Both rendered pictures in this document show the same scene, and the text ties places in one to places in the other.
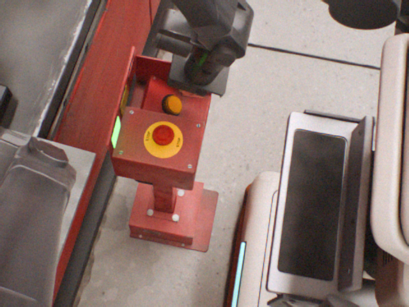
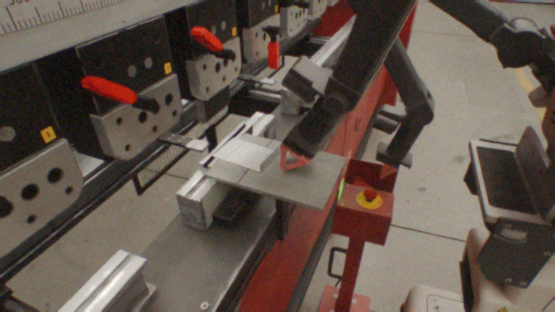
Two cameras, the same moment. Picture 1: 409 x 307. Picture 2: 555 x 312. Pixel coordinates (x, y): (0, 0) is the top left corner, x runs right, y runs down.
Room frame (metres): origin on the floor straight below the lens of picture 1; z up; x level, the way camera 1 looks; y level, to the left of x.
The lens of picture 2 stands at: (-0.41, 0.10, 1.46)
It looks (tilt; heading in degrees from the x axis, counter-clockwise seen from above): 37 degrees down; 17
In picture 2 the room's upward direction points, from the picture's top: straight up
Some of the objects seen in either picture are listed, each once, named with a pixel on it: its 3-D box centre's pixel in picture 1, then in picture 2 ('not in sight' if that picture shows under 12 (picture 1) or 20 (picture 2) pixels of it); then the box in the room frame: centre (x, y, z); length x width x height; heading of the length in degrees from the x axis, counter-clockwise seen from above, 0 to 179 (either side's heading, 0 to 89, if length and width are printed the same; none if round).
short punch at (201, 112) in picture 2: not in sight; (213, 101); (0.18, 0.44, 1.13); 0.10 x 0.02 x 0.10; 174
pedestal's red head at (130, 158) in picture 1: (163, 121); (366, 196); (0.41, 0.09, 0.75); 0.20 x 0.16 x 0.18; 178
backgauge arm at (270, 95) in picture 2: not in sight; (221, 92); (0.82, 0.75, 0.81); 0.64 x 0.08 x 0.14; 84
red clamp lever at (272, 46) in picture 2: not in sight; (271, 48); (0.33, 0.36, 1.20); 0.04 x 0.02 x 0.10; 84
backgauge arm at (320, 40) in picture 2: not in sight; (287, 42); (1.56, 0.68, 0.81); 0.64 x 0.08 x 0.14; 84
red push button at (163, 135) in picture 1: (163, 137); (369, 196); (0.36, 0.08, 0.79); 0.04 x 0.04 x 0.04
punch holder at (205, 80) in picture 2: not in sight; (199, 43); (0.15, 0.44, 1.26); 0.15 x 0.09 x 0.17; 174
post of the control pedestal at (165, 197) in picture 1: (165, 176); (351, 268); (0.41, 0.09, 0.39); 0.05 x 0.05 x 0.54; 88
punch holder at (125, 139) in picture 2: not in sight; (119, 85); (-0.04, 0.46, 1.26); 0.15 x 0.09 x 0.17; 174
